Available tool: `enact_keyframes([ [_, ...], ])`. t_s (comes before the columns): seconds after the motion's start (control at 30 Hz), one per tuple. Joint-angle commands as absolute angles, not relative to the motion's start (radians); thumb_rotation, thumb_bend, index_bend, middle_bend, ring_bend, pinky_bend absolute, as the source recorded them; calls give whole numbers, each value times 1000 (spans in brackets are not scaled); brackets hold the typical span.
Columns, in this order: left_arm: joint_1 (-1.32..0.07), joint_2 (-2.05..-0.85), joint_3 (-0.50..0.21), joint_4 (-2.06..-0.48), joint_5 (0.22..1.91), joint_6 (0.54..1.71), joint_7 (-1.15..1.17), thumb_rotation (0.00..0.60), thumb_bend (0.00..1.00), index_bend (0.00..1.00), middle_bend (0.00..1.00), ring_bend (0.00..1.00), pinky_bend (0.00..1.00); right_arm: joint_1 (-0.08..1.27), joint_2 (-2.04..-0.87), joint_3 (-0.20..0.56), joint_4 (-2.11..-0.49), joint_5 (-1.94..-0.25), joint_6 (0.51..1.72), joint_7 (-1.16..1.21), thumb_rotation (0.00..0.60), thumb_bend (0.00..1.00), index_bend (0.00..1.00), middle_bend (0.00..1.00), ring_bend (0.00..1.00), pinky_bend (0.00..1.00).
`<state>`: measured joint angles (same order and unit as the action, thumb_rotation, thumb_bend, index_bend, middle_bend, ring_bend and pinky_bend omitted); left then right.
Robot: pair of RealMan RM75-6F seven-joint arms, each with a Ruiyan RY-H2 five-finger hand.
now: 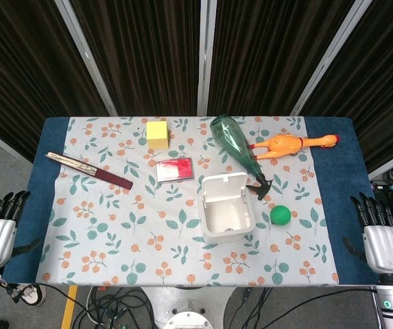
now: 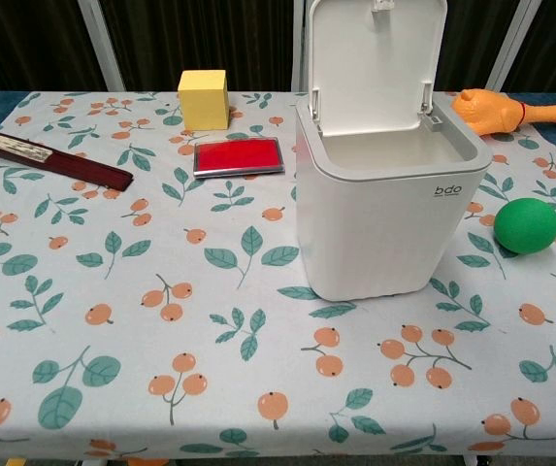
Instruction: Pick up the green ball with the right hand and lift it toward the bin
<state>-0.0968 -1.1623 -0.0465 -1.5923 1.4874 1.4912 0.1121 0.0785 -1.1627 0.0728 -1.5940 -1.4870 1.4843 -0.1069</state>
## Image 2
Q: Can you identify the red ink pad box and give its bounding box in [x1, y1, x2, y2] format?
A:
[192, 137, 286, 181]

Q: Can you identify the fruit and leaf print tablecloth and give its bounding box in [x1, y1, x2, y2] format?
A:
[0, 89, 556, 466]

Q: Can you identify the yellow cube block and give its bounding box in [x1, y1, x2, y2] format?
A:
[177, 69, 231, 131]

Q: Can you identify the dark red folded fan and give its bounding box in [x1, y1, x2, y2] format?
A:
[0, 124, 135, 191]

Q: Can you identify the white plastic container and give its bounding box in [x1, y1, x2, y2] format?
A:
[294, 0, 494, 304]

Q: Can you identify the orange rubber chicken toy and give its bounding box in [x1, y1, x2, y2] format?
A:
[451, 88, 556, 136]

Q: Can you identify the green ball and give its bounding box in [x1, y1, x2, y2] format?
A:
[493, 197, 556, 255]

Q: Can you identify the grey partition post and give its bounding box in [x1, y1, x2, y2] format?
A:
[76, 0, 129, 93]
[496, 0, 544, 94]
[288, 0, 311, 93]

